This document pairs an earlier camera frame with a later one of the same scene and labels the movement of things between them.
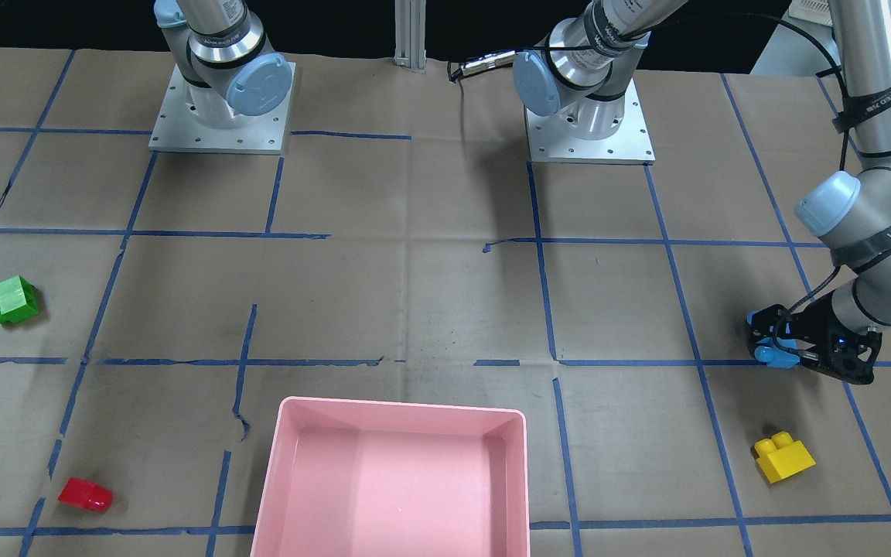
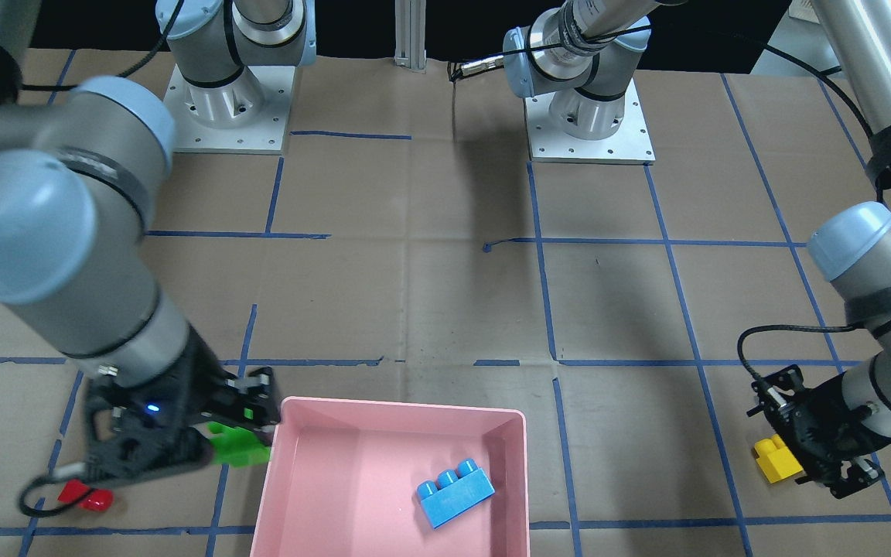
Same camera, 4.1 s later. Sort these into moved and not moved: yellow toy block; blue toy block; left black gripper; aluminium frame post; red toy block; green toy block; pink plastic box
Moved: green toy block; blue toy block; left black gripper
Not moved: pink plastic box; yellow toy block; red toy block; aluminium frame post
